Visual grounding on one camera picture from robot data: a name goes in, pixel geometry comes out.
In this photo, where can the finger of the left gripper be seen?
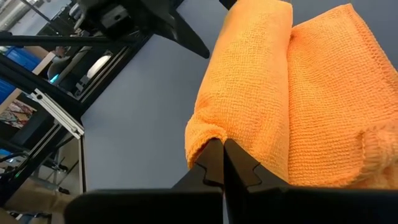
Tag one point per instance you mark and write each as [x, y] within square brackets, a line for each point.
[228, 3]
[183, 34]

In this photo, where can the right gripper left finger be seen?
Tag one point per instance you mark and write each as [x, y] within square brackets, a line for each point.
[186, 205]

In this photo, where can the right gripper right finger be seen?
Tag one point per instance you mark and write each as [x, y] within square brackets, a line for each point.
[280, 205]

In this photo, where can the yellow microfibre towel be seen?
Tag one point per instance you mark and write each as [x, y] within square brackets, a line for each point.
[280, 93]

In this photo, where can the blue-grey table mat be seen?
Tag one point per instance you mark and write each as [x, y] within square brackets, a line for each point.
[140, 109]

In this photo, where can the blue storage bin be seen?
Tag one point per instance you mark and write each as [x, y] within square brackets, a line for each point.
[23, 57]

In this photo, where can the silver aluminium mounting rail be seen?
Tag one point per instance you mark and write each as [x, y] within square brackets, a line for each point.
[59, 115]

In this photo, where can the black metal table frame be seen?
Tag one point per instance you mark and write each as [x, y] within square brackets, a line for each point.
[18, 73]

